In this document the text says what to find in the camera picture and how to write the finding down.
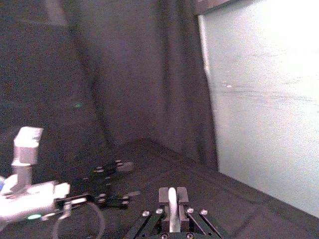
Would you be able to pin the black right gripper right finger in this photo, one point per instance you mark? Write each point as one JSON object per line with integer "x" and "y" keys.
{"x": 182, "y": 196}

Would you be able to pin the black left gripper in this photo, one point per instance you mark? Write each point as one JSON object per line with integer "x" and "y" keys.
{"x": 79, "y": 200}

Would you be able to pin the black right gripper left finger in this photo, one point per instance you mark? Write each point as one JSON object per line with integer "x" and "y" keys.
{"x": 164, "y": 198}

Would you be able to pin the small white plastic piece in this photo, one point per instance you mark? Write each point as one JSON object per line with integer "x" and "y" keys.
{"x": 173, "y": 211}

